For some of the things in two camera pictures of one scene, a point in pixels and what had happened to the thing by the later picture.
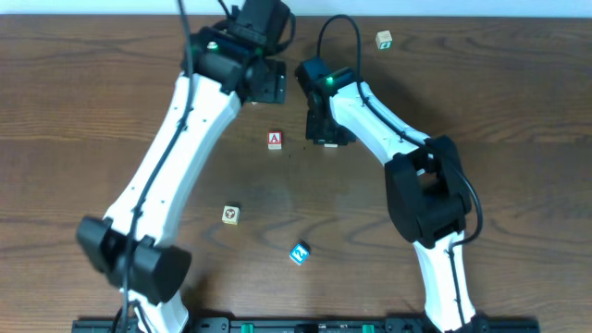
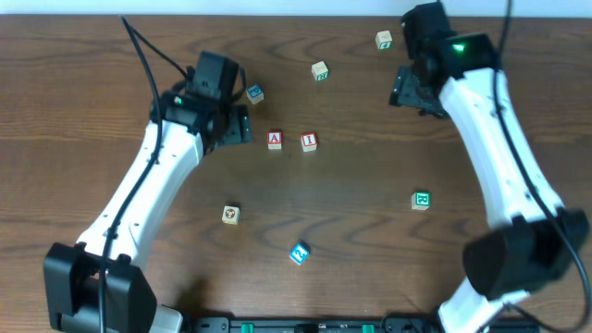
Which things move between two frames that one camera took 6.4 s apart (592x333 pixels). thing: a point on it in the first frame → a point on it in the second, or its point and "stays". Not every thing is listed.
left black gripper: (274, 81) → (238, 128)
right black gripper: (326, 132) → (412, 92)
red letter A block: (275, 140) stays
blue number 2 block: (300, 252) stays
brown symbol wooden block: (230, 215) stays
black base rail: (308, 325) stays
